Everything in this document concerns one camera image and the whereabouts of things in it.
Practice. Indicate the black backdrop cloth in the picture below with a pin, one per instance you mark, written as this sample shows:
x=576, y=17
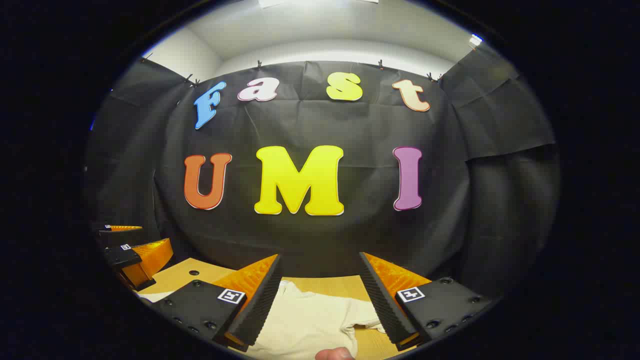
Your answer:
x=350, y=235

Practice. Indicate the cream long-sleeve sweater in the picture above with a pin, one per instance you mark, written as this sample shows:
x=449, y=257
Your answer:
x=310, y=320

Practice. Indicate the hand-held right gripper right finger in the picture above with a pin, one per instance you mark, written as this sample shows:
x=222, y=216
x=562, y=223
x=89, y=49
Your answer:
x=382, y=305

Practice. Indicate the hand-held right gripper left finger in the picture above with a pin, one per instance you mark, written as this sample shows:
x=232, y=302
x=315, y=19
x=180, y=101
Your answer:
x=262, y=300

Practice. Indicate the ceiling light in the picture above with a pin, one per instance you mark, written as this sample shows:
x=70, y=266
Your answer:
x=475, y=40

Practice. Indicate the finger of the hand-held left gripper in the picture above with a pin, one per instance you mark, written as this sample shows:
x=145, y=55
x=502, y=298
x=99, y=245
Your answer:
x=120, y=237
x=120, y=257

